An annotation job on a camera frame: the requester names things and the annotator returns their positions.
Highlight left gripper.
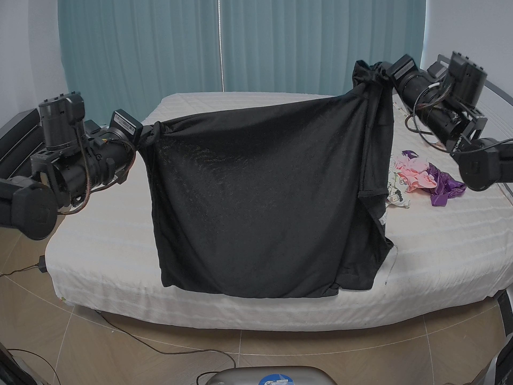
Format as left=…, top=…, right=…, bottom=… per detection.
left=85, top=137, right=139, bottom=188

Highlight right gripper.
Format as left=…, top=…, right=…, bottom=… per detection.
left=395, top=72, right=436, bottom=107

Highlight black T-shirt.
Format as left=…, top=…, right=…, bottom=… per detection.
left=138, top=59, right=397, bottom=299

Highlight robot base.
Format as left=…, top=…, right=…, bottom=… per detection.
left=205, top=366, right=338, bottom=385

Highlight bed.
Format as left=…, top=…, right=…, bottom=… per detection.
left=45, top=54, right=513, bottom=333

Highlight pink garment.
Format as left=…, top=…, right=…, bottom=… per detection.
left=395, top=155, right=438, bottom=194

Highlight black chest of drawers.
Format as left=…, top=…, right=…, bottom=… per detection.
left=0, top=109, right=42, bottom=181

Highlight purple garment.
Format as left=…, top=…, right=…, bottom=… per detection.
left=402, top=149, right=468, bottom=208

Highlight blue-green curtain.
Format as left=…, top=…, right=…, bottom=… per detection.
left=57, top=0, right=223, bottom=109
left=220, top=0, right=426, bottom=97

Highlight white printed pyjama garment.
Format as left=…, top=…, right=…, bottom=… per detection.
left=386, top=155, right=412, bottom=210

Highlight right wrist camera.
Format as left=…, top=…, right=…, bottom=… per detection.
left=386, top=55, right=418, bottom=82

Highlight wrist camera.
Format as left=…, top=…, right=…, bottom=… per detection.
left=386, top=55, right=418, bottom=82
left=109, top=110, right=143, bottom=140

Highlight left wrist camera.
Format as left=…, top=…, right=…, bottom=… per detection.
left=109, top=110, right=143, bottom=140

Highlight black cable with adapter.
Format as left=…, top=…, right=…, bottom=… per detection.
left=0, top=256, right=49, bottom=278

